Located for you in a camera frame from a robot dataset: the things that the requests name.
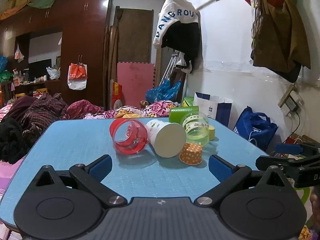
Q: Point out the orange white plastic bag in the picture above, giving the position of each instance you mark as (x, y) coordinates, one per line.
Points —
(77, 76)

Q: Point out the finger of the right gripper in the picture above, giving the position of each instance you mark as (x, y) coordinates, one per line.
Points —
(305, 148)
(286, 165)

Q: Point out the dark red wooden wardrobe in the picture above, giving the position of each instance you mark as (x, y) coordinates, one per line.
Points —
(82, 24)

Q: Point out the pink foam mat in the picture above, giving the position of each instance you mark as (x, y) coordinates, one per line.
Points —
(136, 79)

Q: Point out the white paper cup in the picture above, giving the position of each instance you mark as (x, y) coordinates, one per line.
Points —
(166, 138)

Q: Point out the wall power socket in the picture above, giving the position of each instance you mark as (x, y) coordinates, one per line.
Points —
(291, 101)

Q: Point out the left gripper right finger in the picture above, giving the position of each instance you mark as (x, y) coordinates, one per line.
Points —
(232, 178)

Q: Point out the black garment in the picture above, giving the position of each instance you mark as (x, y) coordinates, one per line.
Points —
(14, 146)

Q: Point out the orange polka dot cupcake cup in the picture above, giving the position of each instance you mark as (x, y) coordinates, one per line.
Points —
(191, 154)

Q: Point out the olive brown hanging bag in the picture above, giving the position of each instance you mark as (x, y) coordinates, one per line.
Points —
(280, 43)

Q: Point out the red transparent plastic cup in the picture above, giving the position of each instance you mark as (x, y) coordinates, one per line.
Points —
(129, 136)

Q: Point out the dark plaid clothing pile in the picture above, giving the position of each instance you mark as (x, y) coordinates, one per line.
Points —
(40, 113)

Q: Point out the green plastic cup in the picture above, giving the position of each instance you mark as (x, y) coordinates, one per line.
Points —
(176, 114)

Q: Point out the blue fabric tote bag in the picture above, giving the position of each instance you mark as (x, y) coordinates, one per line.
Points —
(255, 127)

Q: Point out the white hooded jacket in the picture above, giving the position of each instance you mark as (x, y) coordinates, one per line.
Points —
(178, 28)

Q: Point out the blue plastic bag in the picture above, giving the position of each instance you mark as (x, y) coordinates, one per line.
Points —
(165, 91)

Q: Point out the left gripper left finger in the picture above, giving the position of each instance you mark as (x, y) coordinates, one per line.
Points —
(89, 178)

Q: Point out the white and navy paper bag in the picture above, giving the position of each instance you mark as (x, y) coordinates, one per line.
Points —
(214, 107)

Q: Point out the clear cup with ribbon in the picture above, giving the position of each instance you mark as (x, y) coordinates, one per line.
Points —
(196, 126)

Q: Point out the pink floral bedding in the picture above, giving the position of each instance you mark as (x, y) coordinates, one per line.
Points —
(83, 109)

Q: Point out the brown wooden board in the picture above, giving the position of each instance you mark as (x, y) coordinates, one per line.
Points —
(135, 28)

